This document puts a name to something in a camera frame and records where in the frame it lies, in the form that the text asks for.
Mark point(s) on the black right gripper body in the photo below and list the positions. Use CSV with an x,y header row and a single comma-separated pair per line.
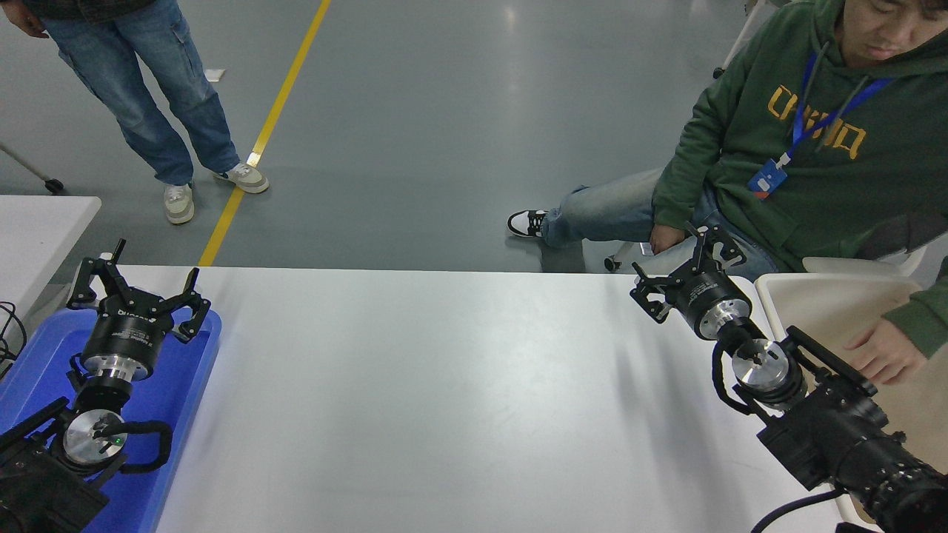
x,y
707,300

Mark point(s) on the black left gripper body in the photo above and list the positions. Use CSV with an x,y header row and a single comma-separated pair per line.
x,y
127,333

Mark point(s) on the seated person's right hand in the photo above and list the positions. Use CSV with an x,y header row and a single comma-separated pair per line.
x,y
665,238

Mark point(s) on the seated person's left hand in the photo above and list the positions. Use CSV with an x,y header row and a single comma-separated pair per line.
x,y
885,352

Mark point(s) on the person's right hand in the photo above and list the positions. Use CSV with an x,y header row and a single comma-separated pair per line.
x,y
22,18

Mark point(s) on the blue plastic tray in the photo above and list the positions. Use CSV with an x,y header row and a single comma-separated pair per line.
x,y
178,400

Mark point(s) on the white side table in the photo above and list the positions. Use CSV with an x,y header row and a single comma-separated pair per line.
x,y
37,229

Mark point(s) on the large pale plastic bin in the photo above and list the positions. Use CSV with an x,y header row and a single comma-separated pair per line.
x,y
807,303

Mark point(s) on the chair leg with caster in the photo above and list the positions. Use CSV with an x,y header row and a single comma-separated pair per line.
x,y
53,185

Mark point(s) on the seated person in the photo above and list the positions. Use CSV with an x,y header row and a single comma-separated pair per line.
x,y
815,148

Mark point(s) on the gray chair with white armrest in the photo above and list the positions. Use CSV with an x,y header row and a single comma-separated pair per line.
x,y
903,237

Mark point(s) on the white-framed chair on casters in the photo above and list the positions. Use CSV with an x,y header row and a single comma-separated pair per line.
x,y
740,41

